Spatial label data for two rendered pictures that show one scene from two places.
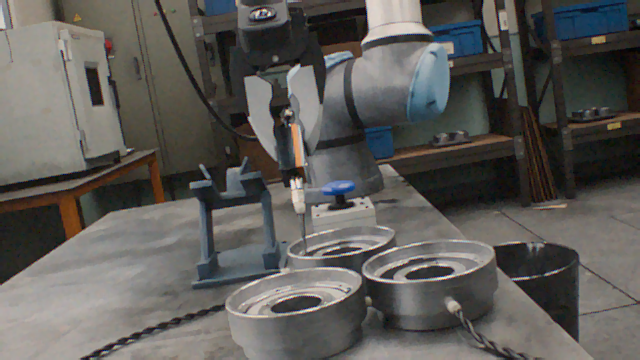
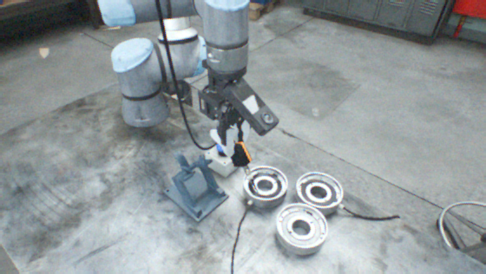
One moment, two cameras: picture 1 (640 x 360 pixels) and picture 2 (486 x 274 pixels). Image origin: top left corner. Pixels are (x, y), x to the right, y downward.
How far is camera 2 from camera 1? 65 cm
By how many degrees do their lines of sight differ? 55
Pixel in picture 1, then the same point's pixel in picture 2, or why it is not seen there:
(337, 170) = (157, 108)
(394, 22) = (184, 29)
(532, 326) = (354, 200)
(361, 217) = not seen: hidden behind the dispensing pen
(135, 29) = not seen: outside the picture
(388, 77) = (186, 61)
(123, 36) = not seen: outside the picture
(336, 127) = (154, 87)
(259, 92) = (231, 134)
